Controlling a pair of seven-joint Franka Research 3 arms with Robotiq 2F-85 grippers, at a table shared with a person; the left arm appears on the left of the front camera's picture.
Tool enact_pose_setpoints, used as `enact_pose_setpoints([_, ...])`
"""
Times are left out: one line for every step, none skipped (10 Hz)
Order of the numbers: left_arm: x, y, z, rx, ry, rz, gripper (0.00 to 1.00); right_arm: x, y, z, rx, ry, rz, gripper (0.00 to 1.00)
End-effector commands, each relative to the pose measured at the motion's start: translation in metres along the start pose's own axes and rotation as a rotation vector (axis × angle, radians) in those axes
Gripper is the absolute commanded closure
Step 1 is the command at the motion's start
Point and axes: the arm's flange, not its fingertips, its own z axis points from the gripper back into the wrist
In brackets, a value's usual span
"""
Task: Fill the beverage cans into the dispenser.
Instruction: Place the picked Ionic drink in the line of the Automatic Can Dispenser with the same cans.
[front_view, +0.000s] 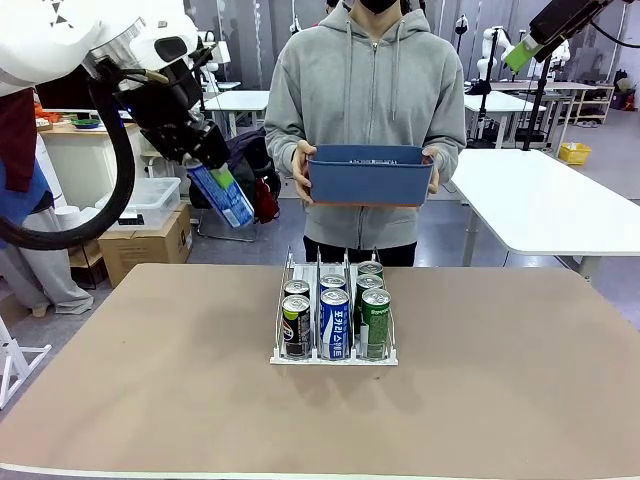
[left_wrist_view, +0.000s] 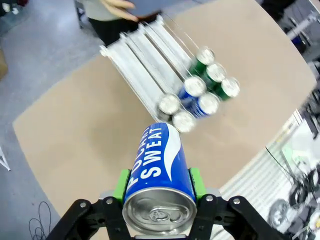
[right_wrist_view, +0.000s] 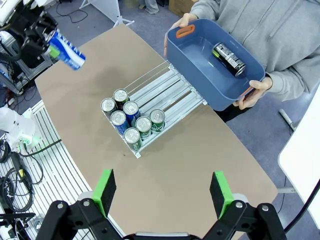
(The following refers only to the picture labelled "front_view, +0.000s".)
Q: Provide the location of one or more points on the dark red cloth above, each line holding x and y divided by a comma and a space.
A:
266, 202

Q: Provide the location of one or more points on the large cardboard box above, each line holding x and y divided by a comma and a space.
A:
145, 250

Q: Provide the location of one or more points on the person's right forearm grey sleeve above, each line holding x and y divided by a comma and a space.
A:
285, 145

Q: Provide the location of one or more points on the black Pepsi can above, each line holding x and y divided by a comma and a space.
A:
296, 327
297, 289

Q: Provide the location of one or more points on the person's right hand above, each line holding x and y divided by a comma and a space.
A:
300, 170

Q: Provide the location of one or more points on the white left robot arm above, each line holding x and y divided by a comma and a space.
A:
60, 40

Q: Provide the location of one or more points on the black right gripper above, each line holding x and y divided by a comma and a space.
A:
565, 17

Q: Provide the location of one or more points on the person's black trousers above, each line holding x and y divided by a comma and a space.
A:
325, 252

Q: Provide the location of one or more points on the white paper roll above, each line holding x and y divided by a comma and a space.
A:
67, 217

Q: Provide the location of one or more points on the large white office table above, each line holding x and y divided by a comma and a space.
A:
550, 200

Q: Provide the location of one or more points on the person in grey hoodie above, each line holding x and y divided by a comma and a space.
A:
370, 90

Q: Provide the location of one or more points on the small wooden rack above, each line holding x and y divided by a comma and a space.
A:
87, 260

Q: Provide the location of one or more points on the yellow plastic basket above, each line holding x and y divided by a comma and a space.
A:
575, 154

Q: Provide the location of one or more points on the white desk with wood top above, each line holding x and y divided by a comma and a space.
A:
80, 160

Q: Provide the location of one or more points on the small white table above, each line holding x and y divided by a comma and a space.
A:
240, 100

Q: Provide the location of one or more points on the black tripod pole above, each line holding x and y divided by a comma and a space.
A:
536, 105

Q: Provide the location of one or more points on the bystander in maroon top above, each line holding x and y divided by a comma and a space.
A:
15, 140

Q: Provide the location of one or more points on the dark purple jacket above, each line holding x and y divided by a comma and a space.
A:
250, 145

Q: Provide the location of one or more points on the person's left hand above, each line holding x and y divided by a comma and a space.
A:
436, 170

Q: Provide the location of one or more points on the black computer monitor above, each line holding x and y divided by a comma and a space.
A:
60, 97

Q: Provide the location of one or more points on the person's left forearm grey sleeve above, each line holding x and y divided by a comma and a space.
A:
450, 145

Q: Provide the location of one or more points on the black face mask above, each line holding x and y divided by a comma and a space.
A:
377, 5

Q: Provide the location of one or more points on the clear plastic storage box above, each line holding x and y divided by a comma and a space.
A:
155, 192

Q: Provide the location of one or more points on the blue Pocari Sweat can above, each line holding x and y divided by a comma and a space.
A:
333, 282
334, 325
220, 200

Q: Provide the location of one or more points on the green bowl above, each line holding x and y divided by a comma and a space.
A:
86, 123

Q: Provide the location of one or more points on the wooden shelf unit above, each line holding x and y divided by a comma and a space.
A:
575, 86

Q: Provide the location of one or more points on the blue plastic bin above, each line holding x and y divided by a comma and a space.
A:
370, 180

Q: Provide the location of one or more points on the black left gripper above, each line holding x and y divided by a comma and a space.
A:
195, 142

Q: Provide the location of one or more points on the white wooden stand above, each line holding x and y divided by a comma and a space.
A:
30, 348

